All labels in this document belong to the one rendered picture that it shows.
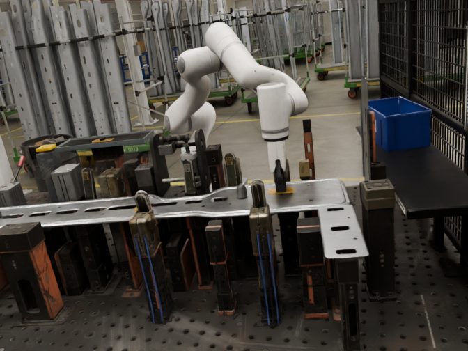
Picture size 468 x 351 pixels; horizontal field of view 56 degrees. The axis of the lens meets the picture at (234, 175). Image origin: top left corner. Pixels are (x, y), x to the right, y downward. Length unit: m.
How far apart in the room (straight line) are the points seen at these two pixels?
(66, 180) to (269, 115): 0.81
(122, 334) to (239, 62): 0.90
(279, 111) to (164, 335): 0.74
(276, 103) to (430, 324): 0.74
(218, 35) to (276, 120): 0.38
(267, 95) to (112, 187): 0.69
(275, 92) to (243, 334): 0.70
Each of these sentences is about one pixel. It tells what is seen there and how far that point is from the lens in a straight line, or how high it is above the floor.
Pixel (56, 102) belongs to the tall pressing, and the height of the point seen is 0.85.
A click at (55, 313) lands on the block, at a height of 0.73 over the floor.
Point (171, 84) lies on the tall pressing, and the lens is 9.48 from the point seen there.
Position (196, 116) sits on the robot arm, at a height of 1.17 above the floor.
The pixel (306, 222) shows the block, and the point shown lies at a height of 0.98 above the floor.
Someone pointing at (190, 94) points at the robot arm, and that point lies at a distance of 1.80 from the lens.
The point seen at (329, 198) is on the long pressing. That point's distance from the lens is 1.36.
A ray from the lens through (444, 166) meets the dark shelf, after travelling 1.51.
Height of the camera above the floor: 1.53
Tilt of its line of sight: 19 degrees down
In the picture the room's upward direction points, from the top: 8 degrees counter-clockwise
